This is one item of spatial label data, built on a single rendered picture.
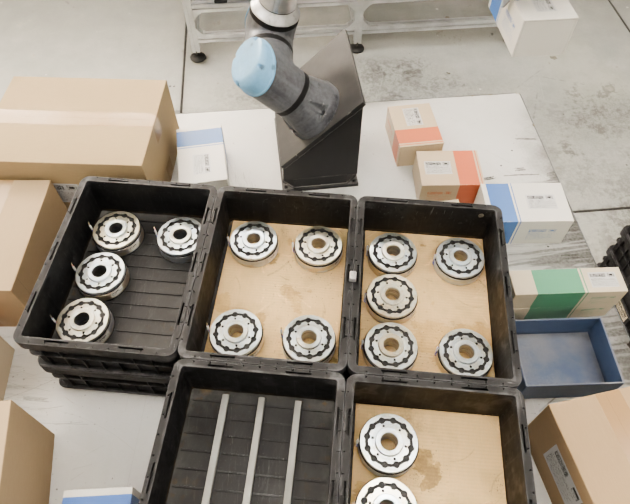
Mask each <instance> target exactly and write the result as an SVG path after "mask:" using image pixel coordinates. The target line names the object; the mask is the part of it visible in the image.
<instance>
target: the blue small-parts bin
mask: <svg viewBox="0 0 630 504"><path fill-rule="evenodd" d="M515 323H516V332H517V340H518V348H519V357H520V365H521V373H522V381H521V383H520V385H519V386H518V387H517V388H516V389H518V390H519V391H520V392H521V393H522V394H523V396H524V399H530V398H559V397H584V396H589V395H593V394H598V393H602V392H607V391H611V390H616V389H618V388H619V387H621V386H622V385H623V384H624V383H625V381H624V379H623V376H622V373H621V370H620V368H619V365H618V362H617V359H616V357H615V354H614V351H613V348H612V346H611V343H610V340H609V337H608V335H607V332H606V329H605V326H604V324H603V321H602V318H601V317H580V318H549V319H518V320H515Z"/></svg>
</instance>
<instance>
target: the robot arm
mask: <svg viewBox="0 0 630 504"><path fill-rule="evenodd" d="M297 1H298V0H251V3H250V6H249V8H248V10H247V13H246V16H245V37H244V43H243V44H242V45H241V46H240V47H239V49H238V50H237V52H236V54H235V55H236V57H235V58H234V59H233V63H232V70H231V71H232V78H233V81H234V83H235V84H236V85H237V86H238V87H239V88H240V89H242V91H243V92H244V93H246V94H247V95H249V96H251V97H253V98H255V99H256V100H257V101H259V102H260V103H262V104H263V105H265V106H266V107H268V108H269V109H271V110H272V111H274V112H275V113H277V114H278V115H279V116H281V118H282V119H283V120H284V122H285V123H286V125H287V126H288V127H289V129H290V130H291V132H292V133H293V134H295V135H296V136H298V137H299V138H301V139H311V138H313V137H315V136H317V135H318V134H320V133H321V132H322V131H323V130H324V129H325V128H326V127H327V126H328V125H329V123H330V122H331V120H332V119H333V117H334V115H335V113H336V111H337V108H338V104H339V92H338V89H337V88H336V87H335V86H334V85H333V84H331V83H330V82H328V81H326V80H321V79H318V78H316V77H313V76H310V75H308V74H306V73H305V72H304V71H303V70H301V69H300V68H299V67H297V66H296V65H295V64H294V63H293V40H294V35H295V31H296V28H297V25H298V21H299V18H300V9H299V7H298V5H297Z"/></svg>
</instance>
